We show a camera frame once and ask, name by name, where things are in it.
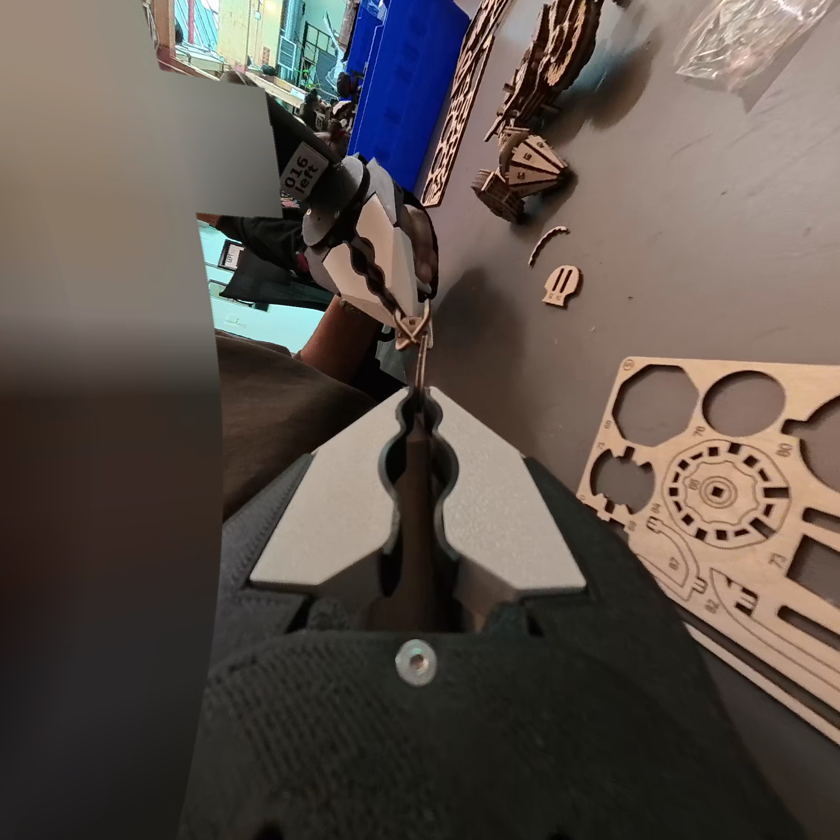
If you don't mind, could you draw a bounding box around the toothed wooden arc piece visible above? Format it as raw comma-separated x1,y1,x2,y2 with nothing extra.
528,226,571,266

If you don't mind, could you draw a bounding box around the light wooden puzzle sheet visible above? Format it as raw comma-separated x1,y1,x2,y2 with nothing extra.
576,356,840,747

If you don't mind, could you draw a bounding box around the blue plastic bin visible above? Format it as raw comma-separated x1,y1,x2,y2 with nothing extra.
346,0,473,198

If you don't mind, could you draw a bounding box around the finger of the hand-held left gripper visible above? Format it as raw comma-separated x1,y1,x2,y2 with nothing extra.
356,157,434,319
308,238,400,325

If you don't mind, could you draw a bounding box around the person's brown clothing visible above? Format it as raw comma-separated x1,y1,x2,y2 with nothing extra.
217,331,395,519

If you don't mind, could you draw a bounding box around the small wooden model assembly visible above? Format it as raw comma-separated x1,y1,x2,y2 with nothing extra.
470,126,571,223

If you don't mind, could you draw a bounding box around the person's left hand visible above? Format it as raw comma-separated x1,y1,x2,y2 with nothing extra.
399,202,439,290

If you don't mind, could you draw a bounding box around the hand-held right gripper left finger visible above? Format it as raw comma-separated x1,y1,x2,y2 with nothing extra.
249,387,413,592

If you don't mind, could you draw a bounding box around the dark cloth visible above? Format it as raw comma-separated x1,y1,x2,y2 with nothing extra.
215,213,336,309

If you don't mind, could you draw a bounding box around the clear plastic bag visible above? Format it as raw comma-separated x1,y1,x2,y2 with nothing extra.
675,0,836,91

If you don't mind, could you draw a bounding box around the person's left forearm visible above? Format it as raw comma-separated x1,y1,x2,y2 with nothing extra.
295,302,395,388

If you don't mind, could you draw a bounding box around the large wooden model assembly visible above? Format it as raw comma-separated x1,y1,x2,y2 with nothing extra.
484,0,608,142

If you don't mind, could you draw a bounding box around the dark wooden fretwork sheet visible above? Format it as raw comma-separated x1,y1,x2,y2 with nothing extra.
420,0,516,207

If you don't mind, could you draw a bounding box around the slotted wooden puzzle piece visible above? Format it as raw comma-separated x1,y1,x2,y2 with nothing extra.
542,264,584,309

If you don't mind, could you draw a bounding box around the u-shaped wooden puzzle piece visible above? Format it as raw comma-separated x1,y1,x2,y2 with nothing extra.
392,298,435,352

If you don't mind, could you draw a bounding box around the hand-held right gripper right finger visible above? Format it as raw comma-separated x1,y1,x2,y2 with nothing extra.
425,387,587,601

